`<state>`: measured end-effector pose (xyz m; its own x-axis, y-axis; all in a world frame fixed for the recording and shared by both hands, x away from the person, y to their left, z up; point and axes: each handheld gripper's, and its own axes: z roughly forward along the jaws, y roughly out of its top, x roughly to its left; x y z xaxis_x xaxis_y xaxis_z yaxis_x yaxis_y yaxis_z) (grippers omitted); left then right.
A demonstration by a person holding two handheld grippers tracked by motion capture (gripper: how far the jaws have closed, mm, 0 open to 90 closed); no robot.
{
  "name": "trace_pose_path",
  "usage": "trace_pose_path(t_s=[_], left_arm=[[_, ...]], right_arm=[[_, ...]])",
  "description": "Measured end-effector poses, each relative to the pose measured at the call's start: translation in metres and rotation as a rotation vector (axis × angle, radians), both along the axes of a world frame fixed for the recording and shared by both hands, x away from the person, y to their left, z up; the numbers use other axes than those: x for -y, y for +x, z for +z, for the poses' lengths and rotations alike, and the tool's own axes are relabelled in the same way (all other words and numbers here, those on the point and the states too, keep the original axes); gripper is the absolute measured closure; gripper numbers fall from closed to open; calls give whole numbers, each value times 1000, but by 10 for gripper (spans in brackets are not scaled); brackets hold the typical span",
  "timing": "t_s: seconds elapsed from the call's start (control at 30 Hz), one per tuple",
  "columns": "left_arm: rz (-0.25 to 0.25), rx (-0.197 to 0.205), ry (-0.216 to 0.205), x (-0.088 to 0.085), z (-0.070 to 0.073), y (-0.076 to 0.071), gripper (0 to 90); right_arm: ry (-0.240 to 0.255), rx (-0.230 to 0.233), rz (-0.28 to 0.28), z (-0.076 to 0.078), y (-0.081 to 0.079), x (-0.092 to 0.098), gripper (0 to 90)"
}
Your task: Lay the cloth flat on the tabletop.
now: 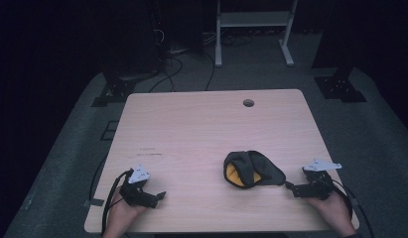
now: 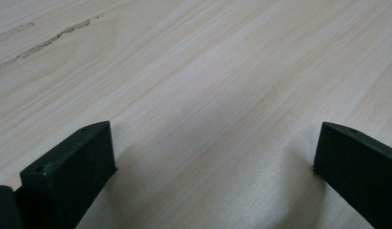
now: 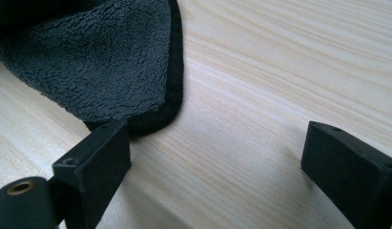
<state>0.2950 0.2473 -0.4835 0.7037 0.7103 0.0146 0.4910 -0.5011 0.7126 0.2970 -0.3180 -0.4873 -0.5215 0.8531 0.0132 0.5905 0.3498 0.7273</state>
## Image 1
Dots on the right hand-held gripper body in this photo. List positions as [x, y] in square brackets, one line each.
[319, 186]

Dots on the black stand base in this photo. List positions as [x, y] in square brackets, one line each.
[115, 91]
[339, 87]

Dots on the grey tape strip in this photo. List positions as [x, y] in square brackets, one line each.
[94, 202]

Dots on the dark floor outlet cover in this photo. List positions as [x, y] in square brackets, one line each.
[109, 130]

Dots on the dark grey yellow-lined fleece cloth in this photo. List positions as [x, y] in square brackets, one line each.
[257, 165]

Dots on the person's left hand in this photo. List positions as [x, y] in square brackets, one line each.
[120, 214]

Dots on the white metal desk frame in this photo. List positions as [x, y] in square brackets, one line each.
[254, 19]

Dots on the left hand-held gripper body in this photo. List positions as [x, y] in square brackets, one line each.
[135, 191]

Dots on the black computer tower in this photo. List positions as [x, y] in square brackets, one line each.
[135, 36]

